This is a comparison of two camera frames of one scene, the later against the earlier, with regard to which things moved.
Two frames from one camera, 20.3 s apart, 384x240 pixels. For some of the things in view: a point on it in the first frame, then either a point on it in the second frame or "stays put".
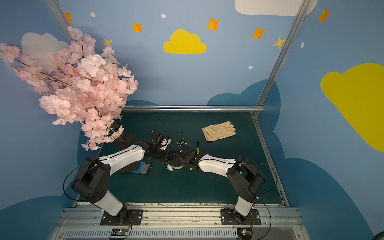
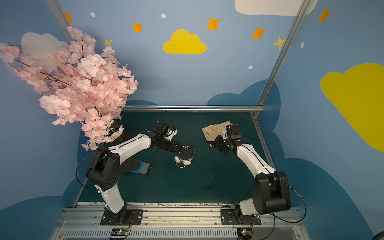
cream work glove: [215, 132] stays put
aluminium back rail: [193, 108] stays put
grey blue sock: [143, 168] stays put
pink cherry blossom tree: [80, 84] stays put
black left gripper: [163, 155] → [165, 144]
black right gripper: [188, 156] → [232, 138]
